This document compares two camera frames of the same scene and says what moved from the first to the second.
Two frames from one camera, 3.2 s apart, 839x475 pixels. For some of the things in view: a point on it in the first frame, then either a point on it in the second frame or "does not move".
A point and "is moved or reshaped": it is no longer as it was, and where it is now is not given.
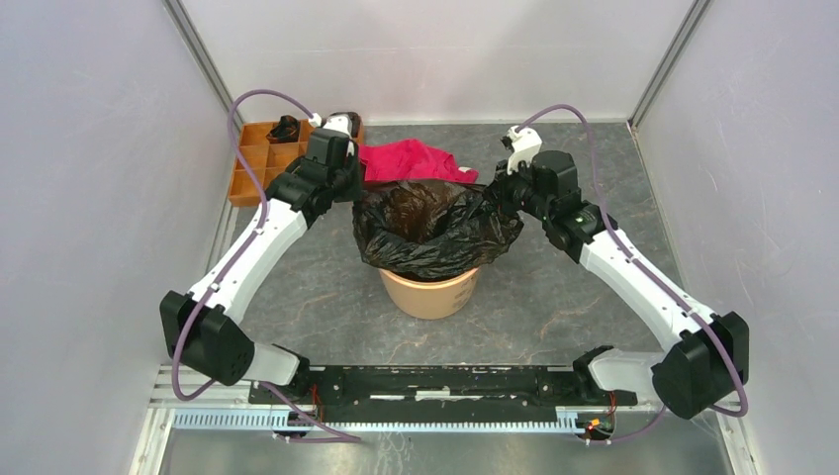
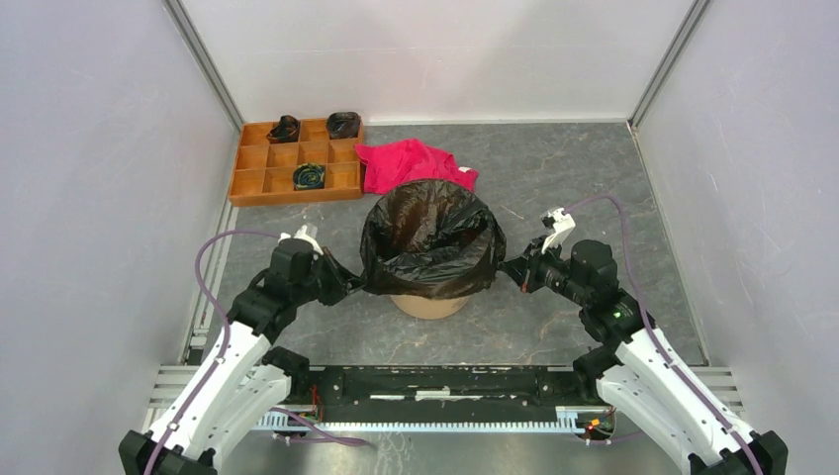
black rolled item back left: [286, 131] does not move
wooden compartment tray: [268, 158] does not move
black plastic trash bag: [430, 231] is moved or reshaped
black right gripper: [498, 189] to [523, 269]
